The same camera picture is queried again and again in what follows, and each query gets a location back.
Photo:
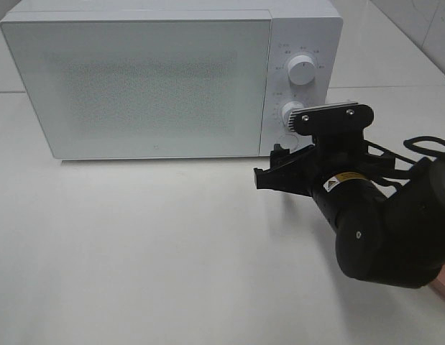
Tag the lower white timer knob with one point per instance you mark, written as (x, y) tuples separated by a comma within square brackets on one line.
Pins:
[(288, 109)]

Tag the pink round plate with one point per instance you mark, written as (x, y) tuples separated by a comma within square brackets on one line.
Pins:
[(438, 285)]

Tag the round white door button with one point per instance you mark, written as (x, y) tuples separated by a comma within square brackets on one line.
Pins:
[(288, 142)]

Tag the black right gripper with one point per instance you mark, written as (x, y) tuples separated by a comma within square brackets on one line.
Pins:
[(329, 157)]

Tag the white microwave oven body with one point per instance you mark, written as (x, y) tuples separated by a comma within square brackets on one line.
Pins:
[(296, 27)]

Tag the white microwave door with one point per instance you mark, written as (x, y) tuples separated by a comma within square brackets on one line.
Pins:
[(123, 90)]

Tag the upper white power knob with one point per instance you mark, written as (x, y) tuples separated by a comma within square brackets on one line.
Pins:
[(301, 69)]

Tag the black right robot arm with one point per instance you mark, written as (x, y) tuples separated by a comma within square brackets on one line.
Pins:
[(389, 223)]

